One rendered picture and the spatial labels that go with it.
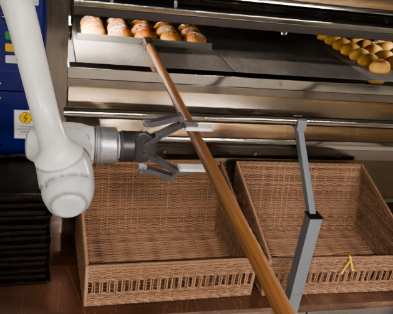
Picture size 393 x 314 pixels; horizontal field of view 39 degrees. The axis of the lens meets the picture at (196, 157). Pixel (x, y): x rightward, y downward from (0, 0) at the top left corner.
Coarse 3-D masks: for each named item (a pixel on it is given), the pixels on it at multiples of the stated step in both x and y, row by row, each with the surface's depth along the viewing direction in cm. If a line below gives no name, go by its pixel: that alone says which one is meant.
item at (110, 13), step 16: (112, 16) 168; (128, 16) 170; (144, 16) 171; (160, 16) 172; (176, 16) 173; (192, 16) 175; (304, 32) 185; (320, 32) 187; (336, 32) 188; (352, 32) 189; (368, 32) 191
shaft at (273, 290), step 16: (160, 64) 194; (176, 96) 167; (208, 160) 130; (208, 176) 127; (224, 192) 118; (224, 208) 115; (240, 224) 107; (240, 240) 104; (256, 240) 103; (256, 256) 98; (256, 272) 96; (272, 272) 94; (272, 288) 91; (272, 304) 89; (288, 304) 87
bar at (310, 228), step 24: (216, 120) 167; (240, 120) 169; (264, 120) 170; (288, 120) 173; (312, 120) 175; (336, 120) 177; (360, 120) 179; (384, 120) 182; (312, 192) 168; (312, 216) 164; (312, 240) 167; (288, 288) 176
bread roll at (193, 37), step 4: (192, 32) 233; (196, 32) 233; (188, 36) 231; (192, 36) 231; (196, 36) 231; (200, 36) 232; (204, 36) 234; (184, 40) 232; (188, 40) 231; (192, 40) 231; (196, 40) 231; (200, 40) 232; (204, 40) 233
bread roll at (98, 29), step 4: (88, 24) 222; (92, 24) 221; (96, 24) 223; (84, 28) 221; (88, 28) 221; (92, 28) 221; (96, 28) 221; (100, 28) 222; (84, 32) 221; (88, 32) 221; (92, 32) 221; (96, 32) 221; (100, 32) 222; (104, 32) 223
